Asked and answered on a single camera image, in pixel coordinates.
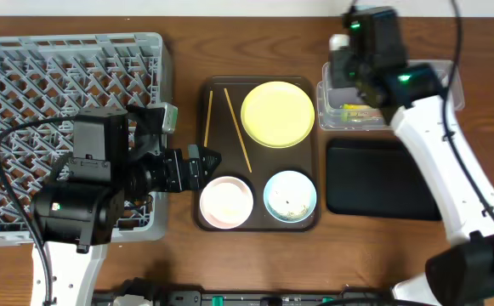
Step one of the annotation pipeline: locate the yellow plate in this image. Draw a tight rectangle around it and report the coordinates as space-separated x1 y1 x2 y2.
240 81 315 149

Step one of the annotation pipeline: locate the pink bowl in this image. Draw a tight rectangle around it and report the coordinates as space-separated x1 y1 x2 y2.
199 176 254 230

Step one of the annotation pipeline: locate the black rail front edge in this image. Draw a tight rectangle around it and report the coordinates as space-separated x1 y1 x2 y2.
88 278 419 306

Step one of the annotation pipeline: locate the brown serving tray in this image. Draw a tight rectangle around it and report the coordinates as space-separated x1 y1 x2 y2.
197 76 321 232

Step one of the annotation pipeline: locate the wooden chopstick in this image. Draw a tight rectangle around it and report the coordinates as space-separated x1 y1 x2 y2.
224 88 253 173
203 90 213 147

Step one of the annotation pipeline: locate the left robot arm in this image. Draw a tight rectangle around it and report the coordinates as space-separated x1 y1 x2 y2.
31 105 222 305

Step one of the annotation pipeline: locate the right wooden chopstick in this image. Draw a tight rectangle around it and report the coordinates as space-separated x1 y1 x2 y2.
224 88 253 173

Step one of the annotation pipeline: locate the light blue bowl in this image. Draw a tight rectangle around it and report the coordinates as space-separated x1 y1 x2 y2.
263 170 317 224

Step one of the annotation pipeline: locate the left wooden chopstick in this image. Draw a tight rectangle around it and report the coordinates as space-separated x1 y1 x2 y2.
203 90 213 147

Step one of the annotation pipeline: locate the clear plastic bin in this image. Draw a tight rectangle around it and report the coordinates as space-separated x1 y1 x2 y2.
316 59 465 131

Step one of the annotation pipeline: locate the grey dish rack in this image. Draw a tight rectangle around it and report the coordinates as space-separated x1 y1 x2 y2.
0 32 173 247

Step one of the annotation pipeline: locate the white napkin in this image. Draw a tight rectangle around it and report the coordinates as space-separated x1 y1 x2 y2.
328 34 349 51

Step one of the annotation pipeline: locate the yellow green snack wrapper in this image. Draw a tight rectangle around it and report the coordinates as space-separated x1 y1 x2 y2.
341 104 383 123

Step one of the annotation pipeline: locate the black waste tray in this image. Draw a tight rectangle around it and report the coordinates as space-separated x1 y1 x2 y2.
326 139 441 221

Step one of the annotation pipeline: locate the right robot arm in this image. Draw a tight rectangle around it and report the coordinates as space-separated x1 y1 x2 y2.
327 45 494 305

